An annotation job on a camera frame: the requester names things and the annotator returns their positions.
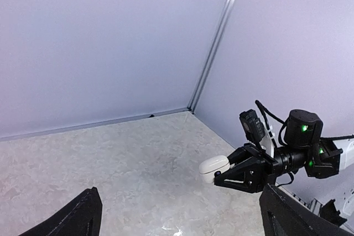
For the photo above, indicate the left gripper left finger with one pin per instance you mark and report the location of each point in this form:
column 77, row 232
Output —
column 81, row 216

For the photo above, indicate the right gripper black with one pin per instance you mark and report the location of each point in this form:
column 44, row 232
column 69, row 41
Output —
column 251, row 169

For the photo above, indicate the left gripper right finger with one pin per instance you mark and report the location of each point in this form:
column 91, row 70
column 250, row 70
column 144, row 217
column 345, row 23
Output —
column 282, row 215

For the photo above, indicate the white earbud charging case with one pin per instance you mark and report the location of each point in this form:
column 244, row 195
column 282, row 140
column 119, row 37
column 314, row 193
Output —
column 213, row 167

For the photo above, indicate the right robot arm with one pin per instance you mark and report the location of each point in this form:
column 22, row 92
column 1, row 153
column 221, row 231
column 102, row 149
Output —
column 301, row 146

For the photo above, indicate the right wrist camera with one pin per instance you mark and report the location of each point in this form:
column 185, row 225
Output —
column 258, row 132

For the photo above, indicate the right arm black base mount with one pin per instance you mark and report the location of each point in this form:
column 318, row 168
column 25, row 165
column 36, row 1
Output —
column 327, row 211

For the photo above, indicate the right aluminium frame post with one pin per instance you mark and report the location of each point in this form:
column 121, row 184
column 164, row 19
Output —
column 216, row 41

